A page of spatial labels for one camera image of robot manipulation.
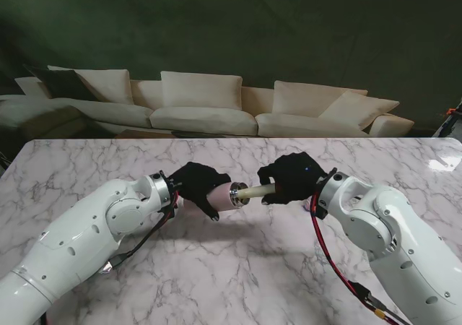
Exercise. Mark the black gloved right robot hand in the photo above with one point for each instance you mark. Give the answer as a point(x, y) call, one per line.
point(296, 180)

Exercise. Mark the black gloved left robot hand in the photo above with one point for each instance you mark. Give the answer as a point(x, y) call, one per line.
point(198, 180)

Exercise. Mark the pink thermos bottle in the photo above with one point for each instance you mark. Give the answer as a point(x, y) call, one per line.
point(222, 198)

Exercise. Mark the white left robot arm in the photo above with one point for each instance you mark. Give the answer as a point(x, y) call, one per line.
point(72, 245)

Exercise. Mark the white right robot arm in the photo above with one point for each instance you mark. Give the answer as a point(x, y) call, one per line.
point(404, 245)

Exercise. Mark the cream fabric sofa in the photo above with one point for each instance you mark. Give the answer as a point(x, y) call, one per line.
point(202, 119)

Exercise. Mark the cream sofa cushion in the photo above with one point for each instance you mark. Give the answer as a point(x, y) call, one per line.
point(108, 85)
point(303, 95)
point(200, 90)
point(361, 110)

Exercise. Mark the white stand with orange clamp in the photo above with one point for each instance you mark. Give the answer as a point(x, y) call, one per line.
point(445, 124)

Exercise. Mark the dark brown cushion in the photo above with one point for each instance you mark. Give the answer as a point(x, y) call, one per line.
point(65, 85)

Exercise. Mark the small cream cushion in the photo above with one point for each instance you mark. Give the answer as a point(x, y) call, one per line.
point(30, 86)

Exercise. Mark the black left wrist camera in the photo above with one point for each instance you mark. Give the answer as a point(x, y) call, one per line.
point(169, 211)

